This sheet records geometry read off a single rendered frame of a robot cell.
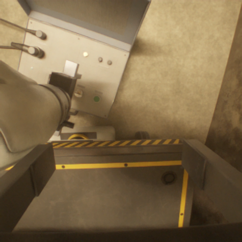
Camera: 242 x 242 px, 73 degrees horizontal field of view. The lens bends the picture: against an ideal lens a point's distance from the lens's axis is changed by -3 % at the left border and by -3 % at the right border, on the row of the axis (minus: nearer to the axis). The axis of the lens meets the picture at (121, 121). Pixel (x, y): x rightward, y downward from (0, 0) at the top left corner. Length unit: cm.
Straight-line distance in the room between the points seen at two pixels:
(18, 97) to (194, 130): 73
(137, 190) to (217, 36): 67
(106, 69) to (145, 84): 17
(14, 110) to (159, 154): 35
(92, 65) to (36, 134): 48
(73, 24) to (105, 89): 25
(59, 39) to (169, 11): 43
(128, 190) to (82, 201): 13
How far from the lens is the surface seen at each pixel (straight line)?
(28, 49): 67
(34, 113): 21
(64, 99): 33
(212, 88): 82
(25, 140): 20
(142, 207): 53
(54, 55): 69
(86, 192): 49
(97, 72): 65
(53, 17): 72
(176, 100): 76
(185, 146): 16
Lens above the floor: 71
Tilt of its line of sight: 76 degrees down
